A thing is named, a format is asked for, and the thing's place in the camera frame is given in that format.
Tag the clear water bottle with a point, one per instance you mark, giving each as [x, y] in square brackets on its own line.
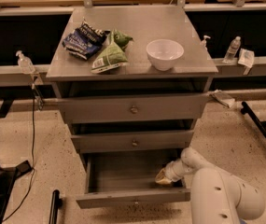
[232, 49]

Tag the grey drawer cabinet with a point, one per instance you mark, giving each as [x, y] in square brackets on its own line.
[73, 78]

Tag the green plush toy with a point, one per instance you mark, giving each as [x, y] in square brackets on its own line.
[121, 39]

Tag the grey middle drawer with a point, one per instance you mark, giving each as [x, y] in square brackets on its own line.
[110, 142]

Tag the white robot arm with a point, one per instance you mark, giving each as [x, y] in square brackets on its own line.
[216, 196]

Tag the green chip bag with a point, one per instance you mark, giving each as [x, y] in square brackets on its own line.
[111, 57]

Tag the grey bottom drawer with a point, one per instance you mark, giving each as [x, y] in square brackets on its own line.
[124, 178]

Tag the small pump bottle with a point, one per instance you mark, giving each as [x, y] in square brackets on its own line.
[204, 41]

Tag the grey top drawer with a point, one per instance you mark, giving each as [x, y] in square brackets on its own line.
[104, 109]

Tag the white wipes packet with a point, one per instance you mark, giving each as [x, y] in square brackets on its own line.
[246, 60]

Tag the folded cloth on rail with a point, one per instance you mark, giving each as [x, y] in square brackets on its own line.
[223, 98]

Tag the grey drawer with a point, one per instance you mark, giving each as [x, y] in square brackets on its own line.
[104, 109]
[110, 142]
[124, 178]

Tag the white bowl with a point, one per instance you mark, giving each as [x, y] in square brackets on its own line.
[164, 54]

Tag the hand sanitizer pump bottle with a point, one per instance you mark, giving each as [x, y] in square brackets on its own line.
[25, 63]

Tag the blue chip bag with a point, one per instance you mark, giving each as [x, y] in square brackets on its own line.
[85, 41]

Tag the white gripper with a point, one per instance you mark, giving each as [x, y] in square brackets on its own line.
[172, 173]

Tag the black bar on floor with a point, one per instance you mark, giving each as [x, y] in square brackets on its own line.
[56, 204]

